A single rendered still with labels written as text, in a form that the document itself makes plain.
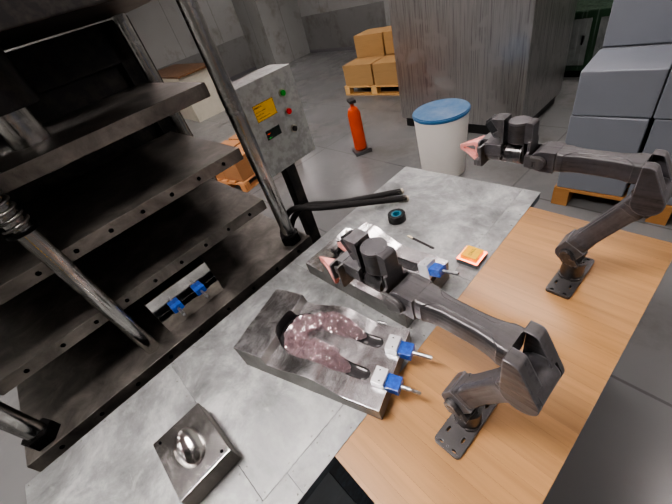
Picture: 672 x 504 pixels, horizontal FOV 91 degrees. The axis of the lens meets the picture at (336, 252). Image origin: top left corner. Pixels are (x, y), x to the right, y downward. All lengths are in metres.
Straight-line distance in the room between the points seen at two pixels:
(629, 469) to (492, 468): 1.02
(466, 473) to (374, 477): 0.22
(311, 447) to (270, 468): 0.12
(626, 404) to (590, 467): 0.35
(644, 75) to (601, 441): 1.85
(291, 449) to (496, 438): 0.53
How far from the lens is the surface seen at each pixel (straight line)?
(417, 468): 0.97
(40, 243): 1.28
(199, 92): 1.40
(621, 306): 1.28
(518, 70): 3.71
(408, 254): 1.24
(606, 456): 1.92
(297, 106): 1.67
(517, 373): 0.58
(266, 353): 1.09
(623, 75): 2.58
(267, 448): 1.08
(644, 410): 2.06
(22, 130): 1.52
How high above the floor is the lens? 1.73
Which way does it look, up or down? 40 degrees down
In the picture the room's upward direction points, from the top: 19 degrees counter-clockwise
